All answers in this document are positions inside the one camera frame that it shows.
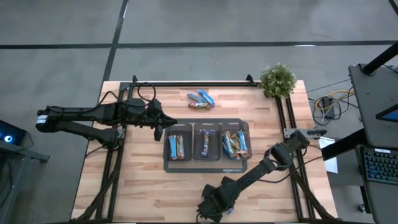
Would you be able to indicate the monitor with blue screen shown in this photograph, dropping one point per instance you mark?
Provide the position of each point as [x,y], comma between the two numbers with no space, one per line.
[390,115]

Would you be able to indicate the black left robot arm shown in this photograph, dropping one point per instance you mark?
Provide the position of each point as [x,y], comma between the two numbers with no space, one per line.
[77,113]

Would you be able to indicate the white paper sheet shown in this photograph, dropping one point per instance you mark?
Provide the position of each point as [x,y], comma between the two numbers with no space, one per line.
[331,165]

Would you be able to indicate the black power box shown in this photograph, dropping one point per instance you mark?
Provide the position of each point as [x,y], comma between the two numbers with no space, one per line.
[328,107]

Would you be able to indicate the grey equipment stand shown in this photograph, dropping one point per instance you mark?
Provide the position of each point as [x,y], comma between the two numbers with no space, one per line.
[21,155]

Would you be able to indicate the backlit keyboard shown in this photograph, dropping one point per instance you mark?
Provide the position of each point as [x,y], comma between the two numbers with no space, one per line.
[382,166]

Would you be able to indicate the black caster wheel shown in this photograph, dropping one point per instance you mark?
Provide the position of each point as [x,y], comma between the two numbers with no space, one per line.
[361,208]

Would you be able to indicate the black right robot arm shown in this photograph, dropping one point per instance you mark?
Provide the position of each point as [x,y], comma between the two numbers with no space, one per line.
[248,175]

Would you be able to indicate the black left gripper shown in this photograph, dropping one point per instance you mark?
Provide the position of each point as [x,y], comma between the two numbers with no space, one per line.
[149,115]

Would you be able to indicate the dark grey flat tray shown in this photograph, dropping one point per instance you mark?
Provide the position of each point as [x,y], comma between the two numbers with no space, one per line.
[205,167]

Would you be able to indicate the black desk support bar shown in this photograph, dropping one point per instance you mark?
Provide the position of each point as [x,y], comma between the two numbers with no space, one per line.
[342,144]

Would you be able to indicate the red green granola bar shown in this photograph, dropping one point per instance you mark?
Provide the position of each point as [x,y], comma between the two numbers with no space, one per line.
[199,105]
[180,147]

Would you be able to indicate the grey translucent plastic bin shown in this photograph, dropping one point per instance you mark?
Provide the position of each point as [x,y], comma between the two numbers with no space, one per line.
[188,127]
[236,126]
[196,146]

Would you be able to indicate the black pole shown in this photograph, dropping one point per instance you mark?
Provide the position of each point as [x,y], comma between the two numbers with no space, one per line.
[379,59]

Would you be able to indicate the computer tower with blue light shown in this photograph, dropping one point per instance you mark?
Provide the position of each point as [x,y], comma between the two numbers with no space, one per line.
[15,132]

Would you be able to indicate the green artificial potted plant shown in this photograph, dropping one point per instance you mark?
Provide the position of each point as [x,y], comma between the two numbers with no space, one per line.
[277,81]

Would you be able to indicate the dark grey desk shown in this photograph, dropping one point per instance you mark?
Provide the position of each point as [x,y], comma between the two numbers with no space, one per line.
[373,93]

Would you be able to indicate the black aluminium table frame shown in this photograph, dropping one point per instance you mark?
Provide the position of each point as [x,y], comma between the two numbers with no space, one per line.
[174,84]

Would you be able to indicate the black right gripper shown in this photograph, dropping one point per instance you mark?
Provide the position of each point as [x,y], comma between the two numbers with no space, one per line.
[217,200]

